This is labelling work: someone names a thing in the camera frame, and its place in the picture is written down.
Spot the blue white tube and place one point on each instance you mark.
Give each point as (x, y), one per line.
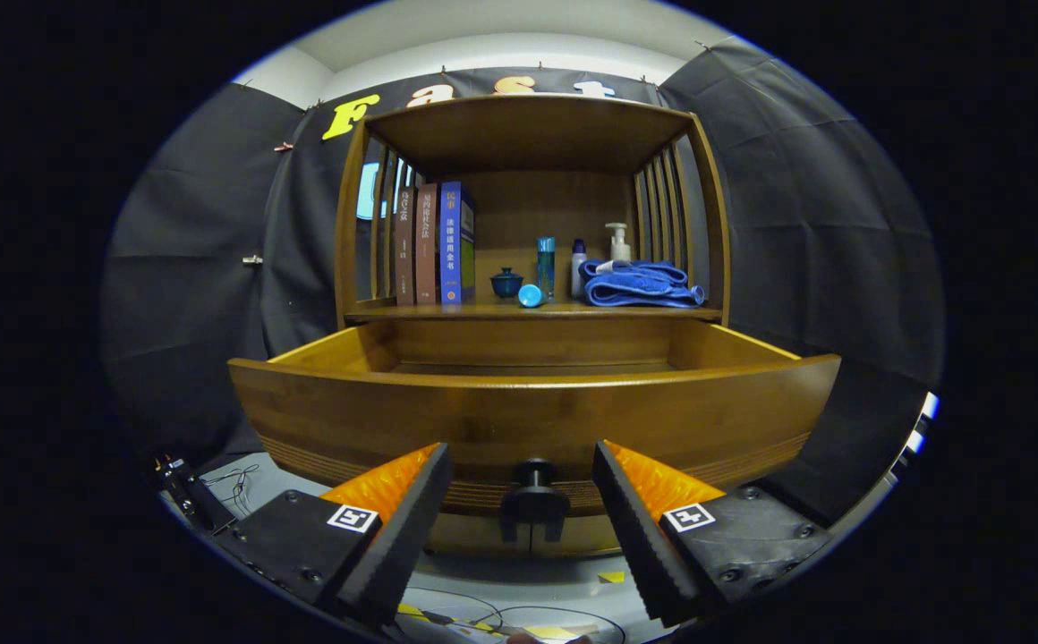
(531, 296)

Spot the blue book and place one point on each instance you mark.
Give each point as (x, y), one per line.
(451, 246)

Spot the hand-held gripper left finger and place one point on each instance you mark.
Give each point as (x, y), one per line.
(394, 550)

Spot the white panel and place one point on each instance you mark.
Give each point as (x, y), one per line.
(920, 429)

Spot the yellow black striped tape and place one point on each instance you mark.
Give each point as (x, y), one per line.
(434, 615)

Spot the teal glass bottle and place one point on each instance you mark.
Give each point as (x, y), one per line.
(546, 264)

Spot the blue folded towel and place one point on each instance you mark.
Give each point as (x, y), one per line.
(640, 286)

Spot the wooden drawer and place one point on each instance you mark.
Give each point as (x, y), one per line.
(501, 420)

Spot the blue lidded teacup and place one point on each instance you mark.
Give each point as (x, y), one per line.
(506, 284)

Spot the wooden cabinet door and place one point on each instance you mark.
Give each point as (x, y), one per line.
(586, 537)
(474, 537)

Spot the wooden cabinet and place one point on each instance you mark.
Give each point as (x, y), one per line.
(528, 134)

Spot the black floor device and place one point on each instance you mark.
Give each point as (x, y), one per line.
(201, 501)

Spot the reddish brown book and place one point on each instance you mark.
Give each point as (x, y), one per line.
(427, 250)

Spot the white bottle dark cap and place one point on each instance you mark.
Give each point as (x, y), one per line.
(578, 268)

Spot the white pump bottle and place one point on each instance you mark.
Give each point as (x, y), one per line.
(619, 249)

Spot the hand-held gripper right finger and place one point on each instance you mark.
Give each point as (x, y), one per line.
(644, 541)

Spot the black backdrop cloth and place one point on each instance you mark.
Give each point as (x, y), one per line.
(814, 224)

